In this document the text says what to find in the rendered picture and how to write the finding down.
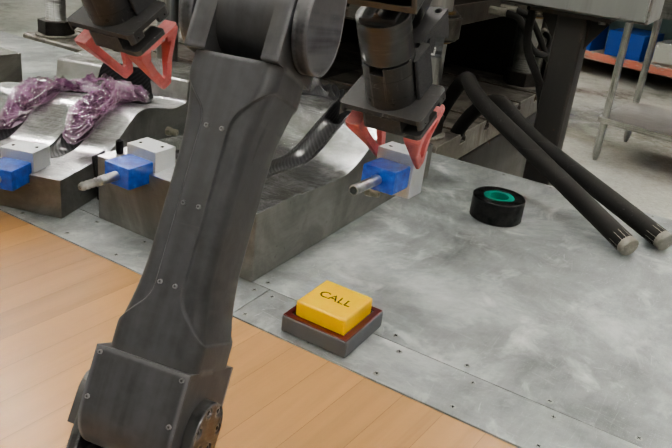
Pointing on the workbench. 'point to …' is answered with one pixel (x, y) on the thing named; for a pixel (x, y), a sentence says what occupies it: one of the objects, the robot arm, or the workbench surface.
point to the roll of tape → (497, 206)
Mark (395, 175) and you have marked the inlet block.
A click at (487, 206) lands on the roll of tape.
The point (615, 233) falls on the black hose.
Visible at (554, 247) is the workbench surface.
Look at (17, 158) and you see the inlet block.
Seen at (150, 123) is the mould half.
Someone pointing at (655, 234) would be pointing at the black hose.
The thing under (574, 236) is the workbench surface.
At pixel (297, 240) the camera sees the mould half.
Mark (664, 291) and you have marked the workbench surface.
